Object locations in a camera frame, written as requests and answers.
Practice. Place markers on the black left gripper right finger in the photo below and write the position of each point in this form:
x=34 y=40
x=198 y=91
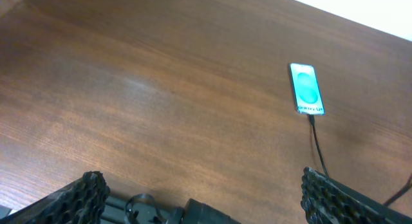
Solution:
x=325 y=200

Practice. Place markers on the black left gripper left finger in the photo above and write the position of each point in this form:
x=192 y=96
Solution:
x=80 y=202

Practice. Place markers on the blue screen Galaxy smartphone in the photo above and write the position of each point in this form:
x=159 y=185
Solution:
x=308 y=99

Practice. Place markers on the black arm base hardware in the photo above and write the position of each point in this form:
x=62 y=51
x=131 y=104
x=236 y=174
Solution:
x=143 y=209

